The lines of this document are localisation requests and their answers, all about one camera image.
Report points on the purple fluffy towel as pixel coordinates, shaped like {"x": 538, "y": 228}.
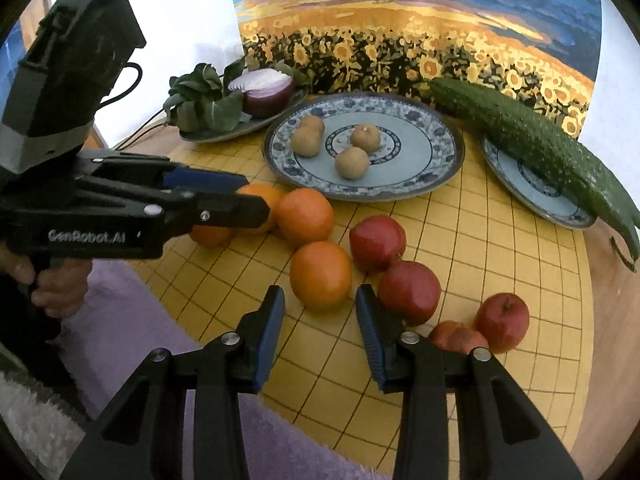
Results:
{"x": 150, "y": 320}

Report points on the green bok choy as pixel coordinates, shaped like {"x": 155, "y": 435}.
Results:
{"x": 200, "y": 95}

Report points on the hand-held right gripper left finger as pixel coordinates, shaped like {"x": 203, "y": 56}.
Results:
{"x": 270, "y": 330}

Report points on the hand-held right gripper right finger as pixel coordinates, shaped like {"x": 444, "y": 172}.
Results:
{"x": 372, "y": 340}

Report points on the person's left hand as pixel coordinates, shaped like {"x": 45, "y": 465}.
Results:
{"x": 65, "y": 285}

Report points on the halved red onion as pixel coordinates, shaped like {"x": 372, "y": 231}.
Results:
{"x": 265, "y": 95}

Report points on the sunflower field painting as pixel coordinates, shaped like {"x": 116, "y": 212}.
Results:
{"x": 400, "y": 10}

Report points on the red apple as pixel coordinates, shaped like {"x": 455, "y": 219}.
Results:
{"x": 410, "y": 292}
{"x": 457, "y": 340}
{"x": 377, "y": 242}
{"x": 502, "y": 322}

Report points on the large blue patterned plate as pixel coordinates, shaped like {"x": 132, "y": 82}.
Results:
{"x": 425, "y": 155}

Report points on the yellow grid board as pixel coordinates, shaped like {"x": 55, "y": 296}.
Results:
{"x": 500, "y": 285}

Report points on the oval blue patterned plate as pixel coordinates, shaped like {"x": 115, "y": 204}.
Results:
{"x": 227, "y": 135}

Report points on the small blue patterned plate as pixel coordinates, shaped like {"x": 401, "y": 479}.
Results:
{"x": 520, "y": 180}

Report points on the orange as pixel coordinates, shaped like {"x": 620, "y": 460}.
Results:
{"x": 321, "y": 275}
{"x": 265, "y": 192}
{"x": 305, "y": 217}
{"x": 210, "y": 237}

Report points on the bumpy green cucumber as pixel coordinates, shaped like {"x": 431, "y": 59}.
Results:
{"x": 525, "y": 135}

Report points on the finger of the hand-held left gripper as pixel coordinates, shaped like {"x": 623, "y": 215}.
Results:
{"x": 205, "y": 180}
{"x": 225, "y": 212}

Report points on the white shaggy rug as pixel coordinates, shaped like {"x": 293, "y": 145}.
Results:
{"x": 30, "y": 425}

